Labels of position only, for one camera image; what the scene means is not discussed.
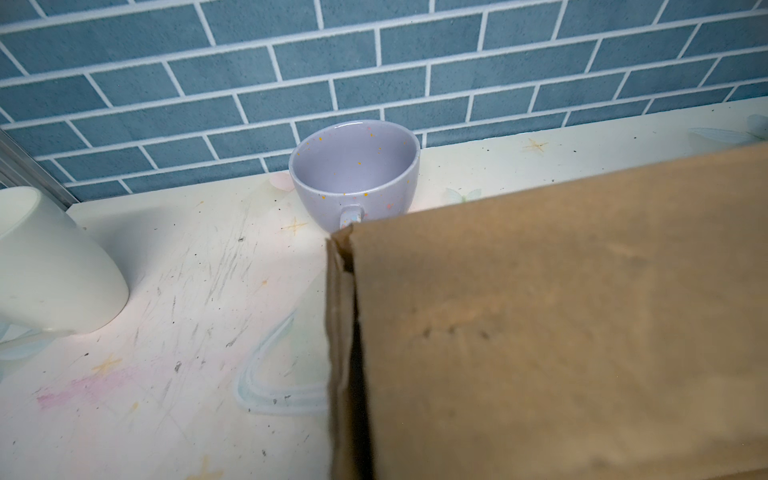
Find brown cardboard box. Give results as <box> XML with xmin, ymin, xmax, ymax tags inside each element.
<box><xmin>325</xmin><ymin>144</ymin><xmax>767</xmax><ymax>479</ymax></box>

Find lavender speckled ceramic cup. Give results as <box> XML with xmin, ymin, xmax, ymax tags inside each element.
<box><xmin>289</xmin><ymin>120</ymin><xmax>421</xmax><ymax>233</ymax></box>

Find white ceramic mug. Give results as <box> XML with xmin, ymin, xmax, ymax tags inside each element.
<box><xmin>1</xmin><ymin>186</ymin><xmax>129</xmax><ymax>360</ymax></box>

